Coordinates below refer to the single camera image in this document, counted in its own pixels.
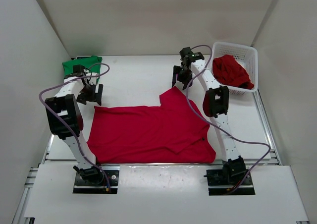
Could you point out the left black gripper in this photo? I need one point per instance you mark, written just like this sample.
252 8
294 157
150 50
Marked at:
94 97

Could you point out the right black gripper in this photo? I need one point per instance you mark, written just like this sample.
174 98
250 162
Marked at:
186 82

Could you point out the green t shirt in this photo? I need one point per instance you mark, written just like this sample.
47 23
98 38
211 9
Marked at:
95 60

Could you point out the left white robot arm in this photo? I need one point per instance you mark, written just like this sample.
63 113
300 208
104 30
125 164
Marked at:
66 122

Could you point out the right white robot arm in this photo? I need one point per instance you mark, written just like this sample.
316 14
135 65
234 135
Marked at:
215 107

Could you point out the dark red t shirt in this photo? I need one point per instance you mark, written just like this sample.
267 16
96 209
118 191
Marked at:
228 71

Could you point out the white plastic basket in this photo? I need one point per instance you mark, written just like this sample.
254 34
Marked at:
246 56

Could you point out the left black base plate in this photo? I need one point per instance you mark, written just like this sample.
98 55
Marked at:
99 186

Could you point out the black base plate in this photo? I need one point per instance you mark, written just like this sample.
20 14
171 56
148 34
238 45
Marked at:
218 185
99 186

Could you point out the aluminium frame rail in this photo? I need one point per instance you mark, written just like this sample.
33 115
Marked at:
272 161

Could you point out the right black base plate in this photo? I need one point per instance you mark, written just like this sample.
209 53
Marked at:
218 185

